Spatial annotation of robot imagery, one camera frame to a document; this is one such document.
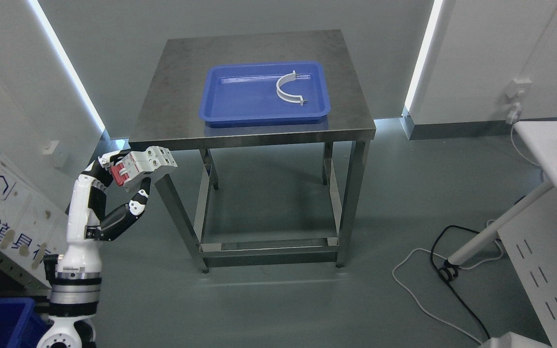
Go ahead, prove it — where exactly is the white cable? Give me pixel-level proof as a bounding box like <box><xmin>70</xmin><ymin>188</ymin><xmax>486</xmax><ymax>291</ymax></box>
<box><xmin>392</xmin><ymin>220</ymin><xmax>506</xmax><ymax>345</ymax></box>

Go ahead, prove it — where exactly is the grey red circuit breaker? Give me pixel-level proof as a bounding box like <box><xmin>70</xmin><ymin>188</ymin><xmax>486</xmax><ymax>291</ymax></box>
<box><xmin>109</xmin><ymin>146</ymin><xmax>177</xmax><ymax>191</ymax></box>

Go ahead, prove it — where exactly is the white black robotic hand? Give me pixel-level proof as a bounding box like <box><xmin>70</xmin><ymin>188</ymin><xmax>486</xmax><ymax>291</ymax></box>
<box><xmin>56</xmin><ymin>149</ymin><xmax>151</xmax><ymax>278</ymax></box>

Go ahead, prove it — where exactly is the white desk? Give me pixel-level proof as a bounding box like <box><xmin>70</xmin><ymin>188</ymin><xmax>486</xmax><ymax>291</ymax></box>
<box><xmin>438</xmin><ymin>121</ymin><xmax>557</xmax><ymax>348</ymax></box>

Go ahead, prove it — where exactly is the blue bin far left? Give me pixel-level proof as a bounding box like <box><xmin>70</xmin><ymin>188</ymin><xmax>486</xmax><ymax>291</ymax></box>
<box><xmin>0</xmin><ymin>297</ymin><xmax>48</xmax><ymax>348</ymax></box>

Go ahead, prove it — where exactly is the blue plastic tray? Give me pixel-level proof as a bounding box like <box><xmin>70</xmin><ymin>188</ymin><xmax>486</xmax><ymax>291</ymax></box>
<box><xmin>198</xmin><ymin>61</ymin><xmax>331</xmax><ymax>128</ymax></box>

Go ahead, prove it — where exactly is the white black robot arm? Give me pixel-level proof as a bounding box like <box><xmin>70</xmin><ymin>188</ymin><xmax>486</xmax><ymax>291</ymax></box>
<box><xmin>37</xmin><ymin>255</ymin><xmax>102</xmax><ymax>348</ymax></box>

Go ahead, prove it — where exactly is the white wall box left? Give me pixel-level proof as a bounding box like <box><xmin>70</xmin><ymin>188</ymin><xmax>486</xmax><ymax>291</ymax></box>
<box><xmin>42</xmin><ymin>140</ymin><xmax>61</xmax><ymax>157</ymax></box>

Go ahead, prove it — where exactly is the black cable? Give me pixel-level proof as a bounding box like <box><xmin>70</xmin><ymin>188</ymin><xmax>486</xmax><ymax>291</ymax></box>
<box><xmin>430</xmin><ymin>195</ymin><xmax>526</xmax><ymax>341</ymax></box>

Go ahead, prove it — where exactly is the white labelled shelf panel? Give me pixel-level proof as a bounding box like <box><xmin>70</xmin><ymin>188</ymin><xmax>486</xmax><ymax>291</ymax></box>
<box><xmin>0</xmin><ymin>154</ymin><xmax>68</xmax><ymax>290</ymax></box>

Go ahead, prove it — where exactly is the stainless steel table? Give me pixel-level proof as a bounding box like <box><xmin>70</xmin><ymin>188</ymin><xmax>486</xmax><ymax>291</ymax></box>
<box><xmin>130</xmin><ymin>29</ymin><xmax>376</xmax><ymax>273</ymax></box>

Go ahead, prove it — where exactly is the white wall socket with plug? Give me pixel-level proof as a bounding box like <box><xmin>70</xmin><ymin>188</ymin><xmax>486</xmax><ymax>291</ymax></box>
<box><xmin>504</xmin><ymin>78</ymin><xmax>532</xmax><ymax>125</ymax></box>

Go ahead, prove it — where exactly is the white semicircular pipe clamp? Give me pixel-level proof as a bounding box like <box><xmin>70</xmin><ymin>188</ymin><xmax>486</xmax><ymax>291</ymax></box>
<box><xmin>276</xmin><ymin>70</ymin><xmax>308</xmax><ymax>107</ymax></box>

